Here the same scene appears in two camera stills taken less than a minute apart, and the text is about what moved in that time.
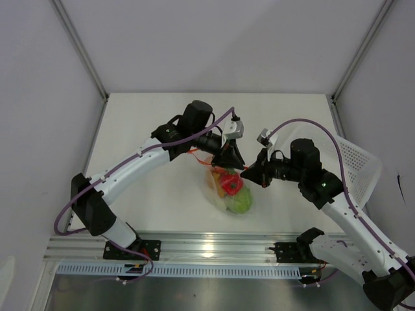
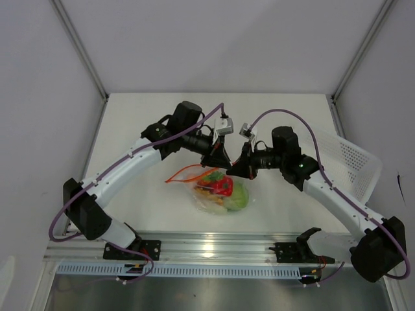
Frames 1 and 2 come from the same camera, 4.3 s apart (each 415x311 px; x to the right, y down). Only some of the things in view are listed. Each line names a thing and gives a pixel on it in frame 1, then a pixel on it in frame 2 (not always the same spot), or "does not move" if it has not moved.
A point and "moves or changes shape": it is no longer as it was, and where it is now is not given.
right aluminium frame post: x=362 y=50 does not move
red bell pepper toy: x=231 y=183 moves or changes shape
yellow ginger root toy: x=216 y=183 -> x=209 y=194
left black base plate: x=151 y=248 does not move
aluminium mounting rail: x=178 y=248 does not move
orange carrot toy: x=224 y=170 moves or changes shape
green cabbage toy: x=241 y=203 moves or changes shape
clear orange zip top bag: x=228 y=187 moves or changes shape
